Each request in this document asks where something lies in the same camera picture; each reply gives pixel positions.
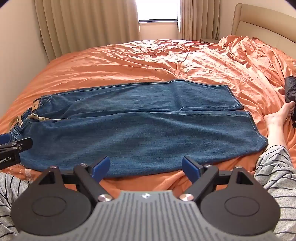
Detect beige padded headboard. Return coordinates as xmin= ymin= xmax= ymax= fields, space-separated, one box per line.
xmin=231 ymin=3 xmax=296 ymax=63

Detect blue denim pants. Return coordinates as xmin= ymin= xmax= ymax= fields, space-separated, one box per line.
xmin=6 ymin=79 xmax=269 ymax=179

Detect dark cloth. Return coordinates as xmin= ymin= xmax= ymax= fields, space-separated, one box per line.
xmin=285 ymin=75 xmax=296 ymax=128

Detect wide beige curtain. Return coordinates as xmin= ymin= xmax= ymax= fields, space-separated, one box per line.
xmin=34 ymin=0 xmax=141 ymax=59

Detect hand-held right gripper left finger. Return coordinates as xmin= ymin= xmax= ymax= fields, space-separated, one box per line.
xmin=37 ymin=156 xmax=113 ymax=202

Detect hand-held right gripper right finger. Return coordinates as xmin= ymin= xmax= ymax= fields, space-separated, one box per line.
xmin=180 ymin=156 xmax=255 ymax=202

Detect orange bed sheet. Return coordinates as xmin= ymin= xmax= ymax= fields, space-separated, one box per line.
xmin=0 ymin=35 xmax=296 ymax=200

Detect narrow beige curtain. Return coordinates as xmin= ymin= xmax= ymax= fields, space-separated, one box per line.
xmin=179 ymin=0 xmax=222 ymax=42

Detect window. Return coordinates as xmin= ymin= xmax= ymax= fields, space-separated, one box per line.
xmin=136 ymin=0 xmax=183 ymax=24

